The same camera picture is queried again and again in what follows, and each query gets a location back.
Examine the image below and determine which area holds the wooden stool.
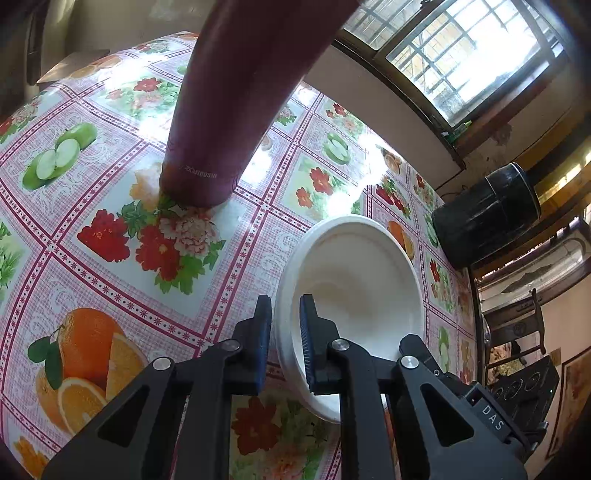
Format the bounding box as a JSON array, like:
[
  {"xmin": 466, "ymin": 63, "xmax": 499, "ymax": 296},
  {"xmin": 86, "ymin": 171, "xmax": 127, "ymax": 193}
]
[{"xmin": 36, "ymin": 48, "xmax": 112, "ymax": 85}]

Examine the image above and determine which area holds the golden wooden cabinet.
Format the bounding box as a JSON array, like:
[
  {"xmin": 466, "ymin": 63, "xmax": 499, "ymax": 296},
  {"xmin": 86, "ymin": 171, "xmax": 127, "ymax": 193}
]
[{"xmin": 531, "ymin": 134, "xmax": 591, "ymax": 217}]

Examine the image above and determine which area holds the barred window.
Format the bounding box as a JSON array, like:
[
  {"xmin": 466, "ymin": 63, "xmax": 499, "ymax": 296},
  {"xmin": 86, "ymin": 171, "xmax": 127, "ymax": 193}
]
[{"xmin": 332, "ymin": 0, "xmax": 571, "ymax": 139}]

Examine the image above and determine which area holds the black bucket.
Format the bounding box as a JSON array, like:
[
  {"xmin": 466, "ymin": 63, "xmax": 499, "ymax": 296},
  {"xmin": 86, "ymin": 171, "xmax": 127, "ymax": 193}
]
[{"xmin": 431, "ymin": 161, "xmax": 542, "ymax": 271}]

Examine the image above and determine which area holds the small green item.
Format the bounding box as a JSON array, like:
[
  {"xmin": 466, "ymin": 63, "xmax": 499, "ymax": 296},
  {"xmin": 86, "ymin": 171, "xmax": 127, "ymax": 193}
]
[{"xmin": 443, "ymin": 121, "xmax": 472, "ymax": 141}]

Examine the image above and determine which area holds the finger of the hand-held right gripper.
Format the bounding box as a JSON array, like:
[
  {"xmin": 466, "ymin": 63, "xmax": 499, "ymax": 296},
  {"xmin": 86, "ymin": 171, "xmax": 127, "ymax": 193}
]
[{"xmin": 399, "ymin": 335, "xmax": 446, "ymax": 379}]

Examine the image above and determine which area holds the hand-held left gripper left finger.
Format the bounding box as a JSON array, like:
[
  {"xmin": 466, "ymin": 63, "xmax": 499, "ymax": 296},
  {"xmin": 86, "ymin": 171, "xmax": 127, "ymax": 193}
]
[{"xmin": 41, "ymin": 294, "xmax": 273, "ymax": 480}]

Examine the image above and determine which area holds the dark framed etched glass panel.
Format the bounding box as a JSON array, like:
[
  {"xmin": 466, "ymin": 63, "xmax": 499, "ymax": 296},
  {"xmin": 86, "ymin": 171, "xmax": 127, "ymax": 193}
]
[{"xmin": 475, "ymin": 217, "xmax": 591, "ymax": 305}]

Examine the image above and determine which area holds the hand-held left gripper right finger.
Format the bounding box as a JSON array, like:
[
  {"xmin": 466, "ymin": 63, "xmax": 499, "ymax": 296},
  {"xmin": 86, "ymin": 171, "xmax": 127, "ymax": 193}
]
[{"xmin": 299, "ymin": 294, "xmax": 529, "ymax": 480}]

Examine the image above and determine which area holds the framed wall picture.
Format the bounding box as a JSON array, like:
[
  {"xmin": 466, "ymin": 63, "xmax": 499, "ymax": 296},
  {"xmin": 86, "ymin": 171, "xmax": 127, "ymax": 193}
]
[{"xmin": 547, "ymin": 357, "xmax": 591, "ymax": 457}]

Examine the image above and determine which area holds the purple thermos bottle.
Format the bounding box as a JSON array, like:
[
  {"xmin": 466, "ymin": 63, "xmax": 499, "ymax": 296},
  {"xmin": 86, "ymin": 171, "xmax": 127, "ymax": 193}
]
[{"xmin": 159, "ymin": 0, "xmax": 361, "ymax": 208}]

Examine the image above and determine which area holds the white standing air conditioner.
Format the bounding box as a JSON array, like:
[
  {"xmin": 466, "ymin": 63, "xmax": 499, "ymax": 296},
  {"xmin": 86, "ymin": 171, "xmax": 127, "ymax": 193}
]
[{"xmin": 23, "ymin": 0, "xmax": 54, "ymax": 86}]

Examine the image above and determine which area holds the large white bowl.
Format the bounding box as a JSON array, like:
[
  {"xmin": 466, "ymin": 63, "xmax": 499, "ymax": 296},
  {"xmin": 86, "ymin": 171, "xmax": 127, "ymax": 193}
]
[{"xmin": 274, "ymin": 215, "xmax": 428, "ymax": 423}]

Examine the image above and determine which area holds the black speaker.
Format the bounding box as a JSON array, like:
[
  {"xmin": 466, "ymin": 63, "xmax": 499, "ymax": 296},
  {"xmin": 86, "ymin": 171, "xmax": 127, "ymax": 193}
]
[{"xmin": 489, "ymin": 355, "xmax": 561, "ymax": 421}]

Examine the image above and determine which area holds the black chair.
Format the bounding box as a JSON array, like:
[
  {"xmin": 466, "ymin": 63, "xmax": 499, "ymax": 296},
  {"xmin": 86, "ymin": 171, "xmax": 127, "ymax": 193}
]
[{"xmin": 480, "ymin": 288, "xmax": 552, "ymax": 370}]

